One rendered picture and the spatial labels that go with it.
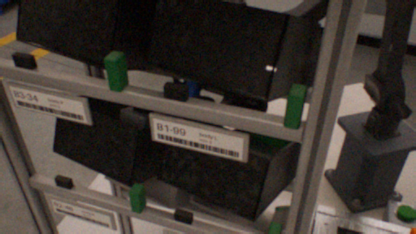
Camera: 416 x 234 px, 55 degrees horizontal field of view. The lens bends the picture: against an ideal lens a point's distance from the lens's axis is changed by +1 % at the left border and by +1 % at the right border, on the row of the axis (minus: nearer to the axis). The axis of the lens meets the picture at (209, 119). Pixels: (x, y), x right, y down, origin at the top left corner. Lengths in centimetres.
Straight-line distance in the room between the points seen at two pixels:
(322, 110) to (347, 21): 7
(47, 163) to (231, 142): 228
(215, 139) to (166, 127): 4
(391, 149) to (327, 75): 71
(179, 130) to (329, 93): 13
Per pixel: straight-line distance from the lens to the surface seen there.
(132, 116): 56
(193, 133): 33
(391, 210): 99
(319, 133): 31
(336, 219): 93
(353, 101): 147
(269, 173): 43
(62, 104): 39
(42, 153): 264
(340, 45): 27
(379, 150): 97
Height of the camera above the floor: 166
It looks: 38 degrees down
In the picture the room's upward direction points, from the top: straight up
